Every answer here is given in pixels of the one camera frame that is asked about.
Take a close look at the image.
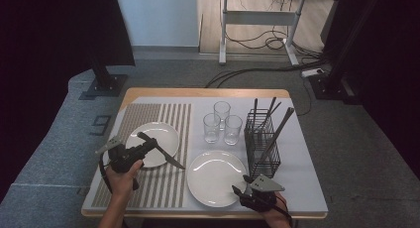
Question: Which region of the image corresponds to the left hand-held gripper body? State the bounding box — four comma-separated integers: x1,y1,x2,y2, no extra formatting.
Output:
95,136,148,173

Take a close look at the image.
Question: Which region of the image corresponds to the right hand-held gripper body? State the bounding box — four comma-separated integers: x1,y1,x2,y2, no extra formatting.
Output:
240,173,285,213

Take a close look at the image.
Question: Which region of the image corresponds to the white round plate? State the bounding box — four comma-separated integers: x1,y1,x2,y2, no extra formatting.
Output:
186,150,248,208
125,121,181,169

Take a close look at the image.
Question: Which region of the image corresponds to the black wire cutlery rack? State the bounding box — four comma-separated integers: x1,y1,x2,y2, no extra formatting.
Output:
244,108,281,181

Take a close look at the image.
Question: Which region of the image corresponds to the metal table knife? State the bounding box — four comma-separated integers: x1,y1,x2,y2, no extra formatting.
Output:
137,132,186,171

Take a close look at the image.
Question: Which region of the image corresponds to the clear drinking glass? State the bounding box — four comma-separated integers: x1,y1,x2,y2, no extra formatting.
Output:
224,114,244,147
213,100,232,132
202,112,221,145

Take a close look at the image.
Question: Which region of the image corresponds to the metal fork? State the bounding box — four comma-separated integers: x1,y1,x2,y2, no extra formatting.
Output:
253,98,259,147

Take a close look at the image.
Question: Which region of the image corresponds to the person's left hand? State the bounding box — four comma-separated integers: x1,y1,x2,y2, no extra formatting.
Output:
106,160,145,197

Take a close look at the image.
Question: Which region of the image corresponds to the person's right hand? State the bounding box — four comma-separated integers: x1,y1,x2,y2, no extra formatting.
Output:
262,192,293,228

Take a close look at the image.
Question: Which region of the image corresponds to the striped woven placemat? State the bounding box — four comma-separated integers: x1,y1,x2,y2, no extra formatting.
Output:
91,103,192,209

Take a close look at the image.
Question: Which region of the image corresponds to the floor socket box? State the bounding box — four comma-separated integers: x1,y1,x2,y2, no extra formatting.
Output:
89,114,113,137

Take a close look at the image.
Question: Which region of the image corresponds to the grey metal chopstick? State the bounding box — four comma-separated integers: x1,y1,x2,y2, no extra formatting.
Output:
259,106,293,163
261,107,295,165

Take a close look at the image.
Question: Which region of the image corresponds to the black metal stand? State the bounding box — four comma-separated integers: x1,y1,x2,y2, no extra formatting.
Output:
308,0,385,105
78,53,129,100

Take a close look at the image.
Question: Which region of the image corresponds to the metal utensil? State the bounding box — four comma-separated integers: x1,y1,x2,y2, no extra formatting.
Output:
263,101,282,127
259,96,277,132

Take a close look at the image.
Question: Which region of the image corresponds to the white power strip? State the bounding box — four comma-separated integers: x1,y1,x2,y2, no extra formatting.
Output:
300,67,325,78

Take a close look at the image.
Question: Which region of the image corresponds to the dark curtain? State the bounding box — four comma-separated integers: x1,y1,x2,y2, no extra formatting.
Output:
0,0,136,196
321,0,420,176

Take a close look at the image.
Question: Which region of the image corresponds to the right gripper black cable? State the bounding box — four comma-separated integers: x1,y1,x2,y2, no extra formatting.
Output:
272,201,294,228

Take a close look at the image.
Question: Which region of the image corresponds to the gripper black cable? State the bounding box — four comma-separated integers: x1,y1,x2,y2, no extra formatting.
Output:
272,201,294,228
98,154,114,195

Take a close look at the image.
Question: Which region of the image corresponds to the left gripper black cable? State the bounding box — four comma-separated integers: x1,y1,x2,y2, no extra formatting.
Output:
98,154,114,195

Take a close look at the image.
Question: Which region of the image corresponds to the thin black cable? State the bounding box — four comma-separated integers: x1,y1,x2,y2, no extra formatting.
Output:
296,77,313,117

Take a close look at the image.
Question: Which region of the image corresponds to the black floor cable bundle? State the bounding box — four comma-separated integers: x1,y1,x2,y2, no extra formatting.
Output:
204,51,331,89

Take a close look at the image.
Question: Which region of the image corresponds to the coiled black cable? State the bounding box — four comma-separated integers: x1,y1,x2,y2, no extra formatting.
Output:
224,0,291,52

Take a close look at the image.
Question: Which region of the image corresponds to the white frame desk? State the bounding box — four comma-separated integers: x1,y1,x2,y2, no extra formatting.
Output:
211,0,342,66

